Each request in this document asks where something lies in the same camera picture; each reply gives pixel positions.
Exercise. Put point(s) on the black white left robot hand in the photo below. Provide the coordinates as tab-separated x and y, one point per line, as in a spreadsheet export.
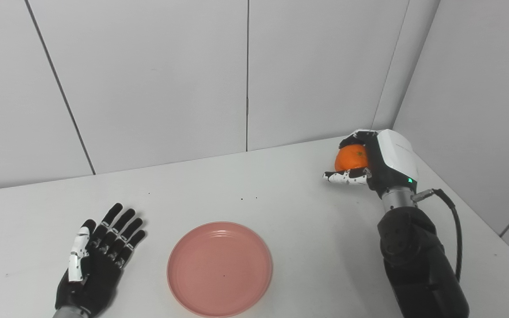
97	274

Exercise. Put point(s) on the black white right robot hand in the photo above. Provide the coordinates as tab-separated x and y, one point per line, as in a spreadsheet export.
389	163

